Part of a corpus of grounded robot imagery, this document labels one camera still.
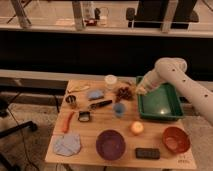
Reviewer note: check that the yellow apple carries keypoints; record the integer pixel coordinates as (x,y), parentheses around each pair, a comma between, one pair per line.
(136,128)

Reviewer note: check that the orange carrot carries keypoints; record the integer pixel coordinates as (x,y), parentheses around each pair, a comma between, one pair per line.
(66,123)

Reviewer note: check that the yellow banana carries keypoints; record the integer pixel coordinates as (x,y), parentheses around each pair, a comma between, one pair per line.
(78,89)

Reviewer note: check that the small metal cup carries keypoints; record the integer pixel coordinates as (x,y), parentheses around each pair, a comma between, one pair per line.
(71,100)

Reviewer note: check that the orange-red bowl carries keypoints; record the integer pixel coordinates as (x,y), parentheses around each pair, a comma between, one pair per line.
(176,140)

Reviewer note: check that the green plastic tray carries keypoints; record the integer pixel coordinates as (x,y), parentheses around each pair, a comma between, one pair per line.
(162,104)

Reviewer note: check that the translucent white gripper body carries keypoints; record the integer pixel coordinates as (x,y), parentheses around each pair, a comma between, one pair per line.
(144,87)

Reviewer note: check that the purple bowl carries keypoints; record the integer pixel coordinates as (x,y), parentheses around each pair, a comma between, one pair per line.
(110,145)

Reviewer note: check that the black office chair base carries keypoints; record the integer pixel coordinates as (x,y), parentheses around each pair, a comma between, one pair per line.
(30,124)

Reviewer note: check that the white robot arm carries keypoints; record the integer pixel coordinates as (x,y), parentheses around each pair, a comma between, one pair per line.
(172,70)

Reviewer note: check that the black handled tool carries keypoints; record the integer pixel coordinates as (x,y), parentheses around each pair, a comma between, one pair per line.
(99,104)

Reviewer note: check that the black rectangular block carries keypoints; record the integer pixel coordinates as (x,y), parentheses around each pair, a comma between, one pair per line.
(147,153)

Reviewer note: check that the brown pine cone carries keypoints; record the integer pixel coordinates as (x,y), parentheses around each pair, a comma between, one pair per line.
(124,93)

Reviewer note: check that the blue plastic cup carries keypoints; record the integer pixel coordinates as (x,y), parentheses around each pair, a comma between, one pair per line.
(119,109)

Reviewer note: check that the blue-grey cloth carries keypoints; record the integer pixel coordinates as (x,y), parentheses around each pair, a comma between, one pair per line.
(67,144)

